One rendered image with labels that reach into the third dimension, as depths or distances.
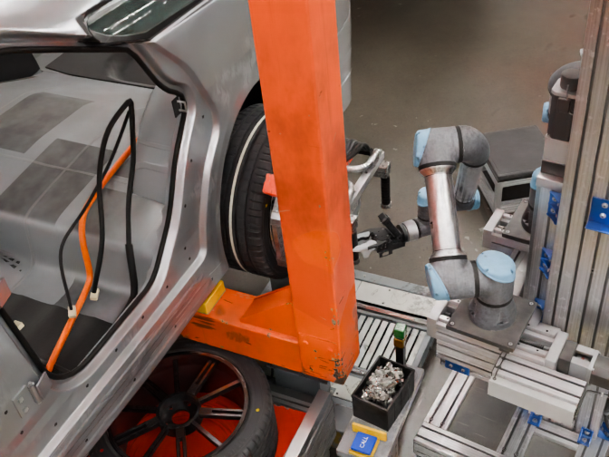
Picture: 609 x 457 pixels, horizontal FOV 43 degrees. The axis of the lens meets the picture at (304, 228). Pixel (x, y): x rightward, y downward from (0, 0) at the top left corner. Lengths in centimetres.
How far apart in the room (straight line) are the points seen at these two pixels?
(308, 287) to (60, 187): 108
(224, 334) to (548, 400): 114
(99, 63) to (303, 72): 224
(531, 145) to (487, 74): 138
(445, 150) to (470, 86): 290
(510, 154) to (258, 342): 187
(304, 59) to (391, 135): 293
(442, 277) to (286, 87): 77
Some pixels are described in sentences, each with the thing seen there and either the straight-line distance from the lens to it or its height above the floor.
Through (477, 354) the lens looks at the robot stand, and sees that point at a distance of 264.
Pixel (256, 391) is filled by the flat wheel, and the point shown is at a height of 50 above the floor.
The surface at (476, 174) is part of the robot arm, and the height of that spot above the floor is 112.
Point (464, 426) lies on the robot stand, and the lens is 304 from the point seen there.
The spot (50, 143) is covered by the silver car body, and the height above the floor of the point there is 105.
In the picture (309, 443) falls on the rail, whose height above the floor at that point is 34.
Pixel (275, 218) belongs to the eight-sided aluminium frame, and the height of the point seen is 96.
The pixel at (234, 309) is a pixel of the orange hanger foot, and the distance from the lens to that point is 283.
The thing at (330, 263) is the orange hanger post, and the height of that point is 110.
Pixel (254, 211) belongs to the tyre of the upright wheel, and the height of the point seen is 100.
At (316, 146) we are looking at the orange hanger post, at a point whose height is 152.
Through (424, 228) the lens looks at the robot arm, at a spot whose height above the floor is 83.
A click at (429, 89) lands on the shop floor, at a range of 530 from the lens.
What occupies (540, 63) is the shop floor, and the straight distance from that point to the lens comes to 562.
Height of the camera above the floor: 268
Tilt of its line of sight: 40 degrees down
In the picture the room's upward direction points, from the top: 7 degrees counter-clockwise
